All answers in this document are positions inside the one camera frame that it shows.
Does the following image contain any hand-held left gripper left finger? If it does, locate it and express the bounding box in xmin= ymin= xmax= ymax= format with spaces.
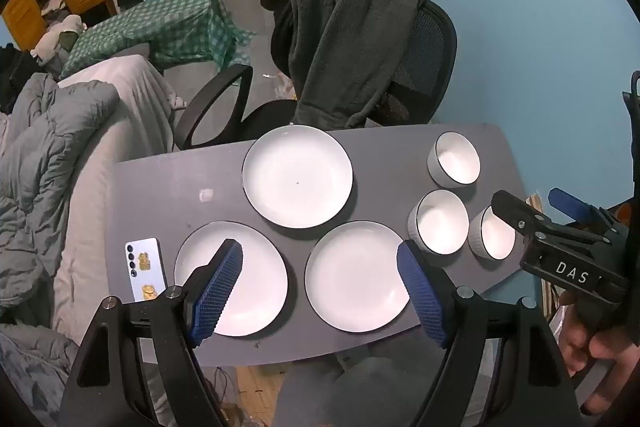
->
xmin=57 ymin=238 xmax=244 ymax=427

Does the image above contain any black clothes pile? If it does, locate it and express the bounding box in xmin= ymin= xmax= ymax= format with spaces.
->
xmin=0 ymin=44 xmax=36 ymax=112

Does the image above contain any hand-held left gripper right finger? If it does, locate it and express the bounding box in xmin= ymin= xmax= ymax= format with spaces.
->
xmin=396 ymin=238 xmax=584 ymax=427

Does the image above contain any white smartphone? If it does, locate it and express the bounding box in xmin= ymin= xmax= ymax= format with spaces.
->
xmin=124 ymin=236 xmax=168 ymax=303

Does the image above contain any person's right hand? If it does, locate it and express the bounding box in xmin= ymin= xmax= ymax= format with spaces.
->
xmin=556 ymin=291 xmax=640 ymax=416

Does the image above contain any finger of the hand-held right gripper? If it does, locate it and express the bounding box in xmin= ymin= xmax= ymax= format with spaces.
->
xmin=491 ymin=190 xmax=602 ymax=246
xmin=548 ymin=187 xmax=619 ymax=236

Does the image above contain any black mesh office chair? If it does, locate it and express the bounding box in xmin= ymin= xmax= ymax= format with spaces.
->
xmin=172 ymin=0 xmax=458 ymax=151

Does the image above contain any white plate with black rim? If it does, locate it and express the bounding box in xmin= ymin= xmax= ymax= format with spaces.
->
xmin=304 ymin=220 xmax=423 ymax=334
xmin=242 ymin=125 xmax=354 ymax=229
xmin=173 ymin=220 xmax=289 ymax=338

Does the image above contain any grey duvet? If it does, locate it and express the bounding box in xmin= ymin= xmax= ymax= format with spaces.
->
xmin=0 ymin=72 xmax=121 ymax=427

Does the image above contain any beige bed sheet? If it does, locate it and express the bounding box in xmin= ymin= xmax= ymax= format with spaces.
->
xmin=50 ymin=54 xmax=176 ymax=343

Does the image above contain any white ribbed bowl black rim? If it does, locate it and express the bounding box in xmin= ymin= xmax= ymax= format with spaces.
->
xmin=468 ymin=205 xmax=517 ymax=262
xmin=407 ymin=189 xmax=470 ymax=256
xmin=426 ymin=131 xmax=482 ymax=188

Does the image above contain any dark grey fleece robe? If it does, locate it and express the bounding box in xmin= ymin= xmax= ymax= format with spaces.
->
xmin=272 ymin=0 xmax=428 ymax=131

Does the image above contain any green checkered tablecloth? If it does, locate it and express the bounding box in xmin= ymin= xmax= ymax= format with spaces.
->
xmin=59 ymin=0 xmax=256 ymax=80

